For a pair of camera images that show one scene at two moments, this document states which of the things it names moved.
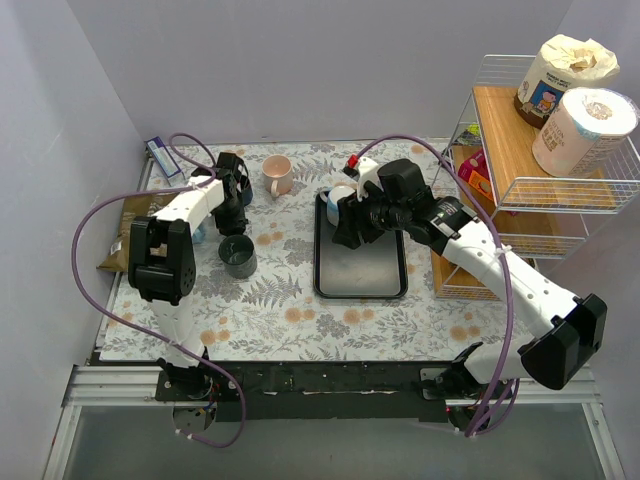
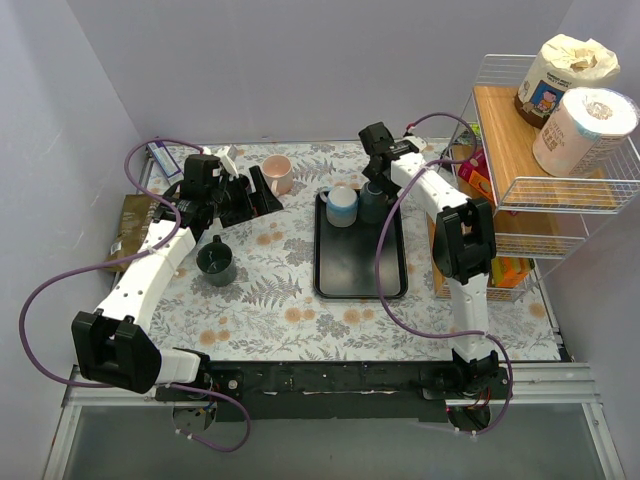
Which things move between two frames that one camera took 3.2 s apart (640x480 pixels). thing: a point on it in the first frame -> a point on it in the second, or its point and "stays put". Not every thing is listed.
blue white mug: [331, 194] stays put
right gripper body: [357, 220] -> [377, 176]
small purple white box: [164, 156] stays put
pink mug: [277, 171] stays put
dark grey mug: [238, 255] -> [216, 262]
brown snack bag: [118, 256] stays put
